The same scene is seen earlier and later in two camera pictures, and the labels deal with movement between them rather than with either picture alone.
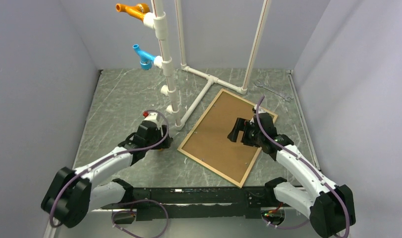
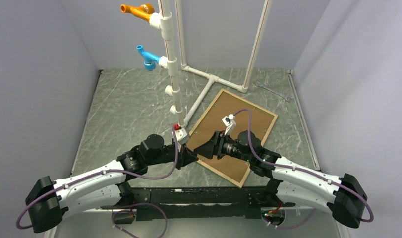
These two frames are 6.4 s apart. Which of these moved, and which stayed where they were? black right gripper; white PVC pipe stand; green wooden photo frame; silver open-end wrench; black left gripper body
Moved: black right gripper; white PVC pipe stand; black left gripper body
Stayed: silver open-end wrench; green wooden photo frame
